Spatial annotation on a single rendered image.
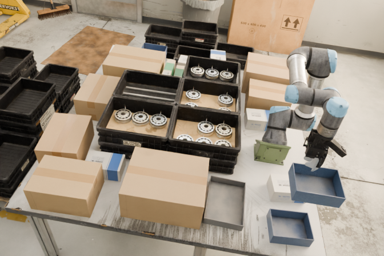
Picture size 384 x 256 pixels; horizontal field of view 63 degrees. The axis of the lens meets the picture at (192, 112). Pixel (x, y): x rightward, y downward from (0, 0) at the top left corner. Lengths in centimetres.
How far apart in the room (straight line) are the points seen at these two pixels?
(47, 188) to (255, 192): 108
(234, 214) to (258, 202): 17
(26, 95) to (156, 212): 165
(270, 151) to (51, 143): 124
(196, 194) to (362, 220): 176
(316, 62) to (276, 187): 69
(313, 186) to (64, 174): 117
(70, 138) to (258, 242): 113
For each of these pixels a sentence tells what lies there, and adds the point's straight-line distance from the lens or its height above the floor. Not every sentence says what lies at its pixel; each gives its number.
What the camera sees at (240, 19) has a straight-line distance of 454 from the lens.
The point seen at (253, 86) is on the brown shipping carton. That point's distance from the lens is 231.
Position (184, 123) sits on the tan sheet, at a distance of 194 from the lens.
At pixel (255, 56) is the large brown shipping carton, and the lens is 260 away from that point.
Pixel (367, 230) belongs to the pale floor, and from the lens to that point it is 295.
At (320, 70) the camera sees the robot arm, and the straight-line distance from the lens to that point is 172.
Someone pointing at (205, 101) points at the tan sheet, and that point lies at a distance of 213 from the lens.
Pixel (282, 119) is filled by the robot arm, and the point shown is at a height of 97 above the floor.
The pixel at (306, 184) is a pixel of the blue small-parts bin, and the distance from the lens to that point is 149.
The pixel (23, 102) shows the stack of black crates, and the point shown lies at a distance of 277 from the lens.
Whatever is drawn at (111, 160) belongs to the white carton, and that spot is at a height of 79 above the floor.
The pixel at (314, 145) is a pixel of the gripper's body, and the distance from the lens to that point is 139.
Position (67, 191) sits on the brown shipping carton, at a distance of 162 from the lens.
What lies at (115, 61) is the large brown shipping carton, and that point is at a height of 90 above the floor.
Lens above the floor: 215
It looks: 41 degrees down
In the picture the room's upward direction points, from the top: 7 degrees clockwise
